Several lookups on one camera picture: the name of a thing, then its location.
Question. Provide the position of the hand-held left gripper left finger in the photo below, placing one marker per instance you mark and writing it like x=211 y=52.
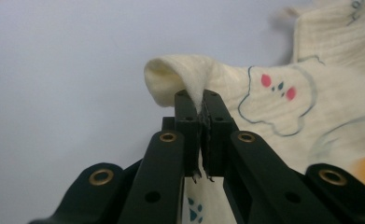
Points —
x=189 y=130

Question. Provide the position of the cream printed baby cloth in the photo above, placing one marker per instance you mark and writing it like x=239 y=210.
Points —
x=264 y=105

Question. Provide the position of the light blue foam mat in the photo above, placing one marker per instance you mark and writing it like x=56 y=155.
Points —
x=62 y=77

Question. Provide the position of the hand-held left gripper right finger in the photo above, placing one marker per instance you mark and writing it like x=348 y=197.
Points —
x=216 y=137

